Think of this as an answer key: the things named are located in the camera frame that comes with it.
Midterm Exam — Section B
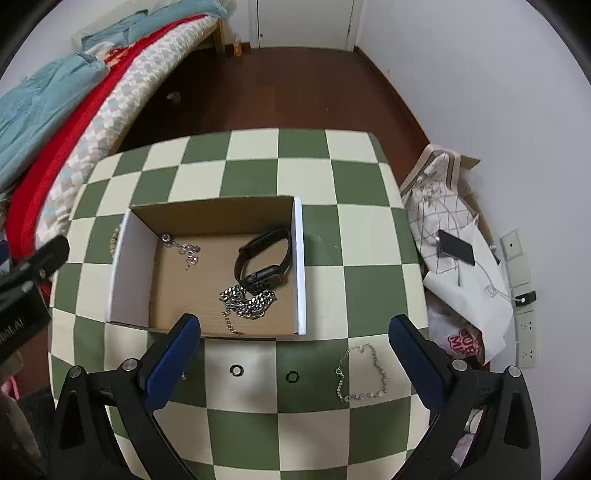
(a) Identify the red blanket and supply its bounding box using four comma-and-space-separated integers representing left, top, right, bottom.
4, 42, 155, 260

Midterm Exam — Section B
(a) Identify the thin silver necklace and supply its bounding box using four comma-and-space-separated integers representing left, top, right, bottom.
335, 342, 389, 403

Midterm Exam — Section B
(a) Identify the thin silver charm bracelet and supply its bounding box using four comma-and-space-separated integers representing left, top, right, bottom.
161, 233, 201, 271

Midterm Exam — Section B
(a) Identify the white door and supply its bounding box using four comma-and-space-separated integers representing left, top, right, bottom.
248, 0, 362, 52

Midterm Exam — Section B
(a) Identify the patterned canvas tote bag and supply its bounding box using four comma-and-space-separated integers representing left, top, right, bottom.
399, 143, 484, 278

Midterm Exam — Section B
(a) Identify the diamond patterned quilt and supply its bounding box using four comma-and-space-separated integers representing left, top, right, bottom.
34, 15, 219, 241

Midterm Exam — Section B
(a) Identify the wooden bed frame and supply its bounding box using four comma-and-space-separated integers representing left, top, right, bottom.
202, 17, 228, 54

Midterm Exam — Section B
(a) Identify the white paper bag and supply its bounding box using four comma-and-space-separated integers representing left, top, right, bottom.
422, 216, 516, 366

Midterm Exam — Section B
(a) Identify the grey wall switch plate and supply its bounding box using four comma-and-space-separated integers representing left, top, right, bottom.
501, 228, 533, 286

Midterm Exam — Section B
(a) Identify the cardboard box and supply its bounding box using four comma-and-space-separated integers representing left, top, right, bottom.
108, 195, 308, 340

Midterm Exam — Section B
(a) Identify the white charging cable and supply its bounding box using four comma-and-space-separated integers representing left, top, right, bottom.
431, 233, 523, 303

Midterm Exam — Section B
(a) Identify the chunky silver chain bracelet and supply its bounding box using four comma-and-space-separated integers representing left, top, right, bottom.
218, 285, 279, 336

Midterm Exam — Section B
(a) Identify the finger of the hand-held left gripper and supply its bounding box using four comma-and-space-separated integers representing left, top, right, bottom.
0, 235, 71, 305

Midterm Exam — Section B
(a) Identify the black smart watch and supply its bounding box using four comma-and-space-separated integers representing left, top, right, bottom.
234, 227, 293, 292

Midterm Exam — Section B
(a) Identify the red printed plastic bag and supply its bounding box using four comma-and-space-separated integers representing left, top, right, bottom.
427, 302, 486, 366

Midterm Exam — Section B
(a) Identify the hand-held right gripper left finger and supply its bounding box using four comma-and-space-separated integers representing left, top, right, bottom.
46, 314, 201, 480

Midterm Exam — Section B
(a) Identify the white wall socket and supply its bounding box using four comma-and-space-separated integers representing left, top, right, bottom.
514, 309, 540, 369

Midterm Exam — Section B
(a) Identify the green checkered tablecloth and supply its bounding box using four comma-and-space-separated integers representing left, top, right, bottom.
48, 128, 445, 480

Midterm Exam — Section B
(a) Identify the black smartphone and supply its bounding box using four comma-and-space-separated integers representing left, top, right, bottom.
436, 229, 476, 267

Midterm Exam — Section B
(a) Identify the bed with blankets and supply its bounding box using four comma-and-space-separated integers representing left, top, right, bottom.
0, 0, 232, 191

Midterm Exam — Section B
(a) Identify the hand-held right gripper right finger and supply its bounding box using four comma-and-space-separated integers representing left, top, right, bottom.
389, 315, 542, 480

